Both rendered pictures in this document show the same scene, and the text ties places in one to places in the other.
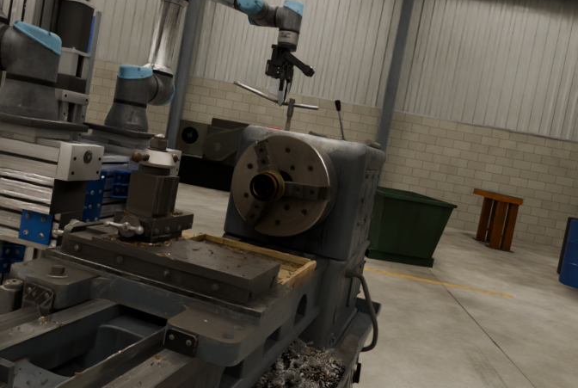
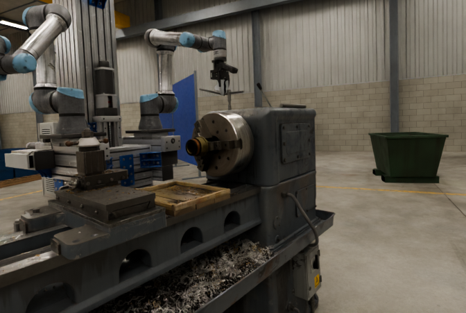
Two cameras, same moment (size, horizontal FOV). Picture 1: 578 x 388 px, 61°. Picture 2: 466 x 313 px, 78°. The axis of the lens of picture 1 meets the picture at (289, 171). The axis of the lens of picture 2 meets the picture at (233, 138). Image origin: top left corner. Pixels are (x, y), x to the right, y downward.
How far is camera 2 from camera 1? 64 cm
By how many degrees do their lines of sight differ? 22
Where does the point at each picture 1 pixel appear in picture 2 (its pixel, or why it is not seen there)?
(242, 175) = not seen: hidden behind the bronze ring
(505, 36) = not seen: outside the picture
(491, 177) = not seen: outside the picture
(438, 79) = (430, 49)
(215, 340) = (64, 243)
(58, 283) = (29, 218)
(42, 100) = (74, 123)
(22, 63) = (62, 107)
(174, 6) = (164, 55)
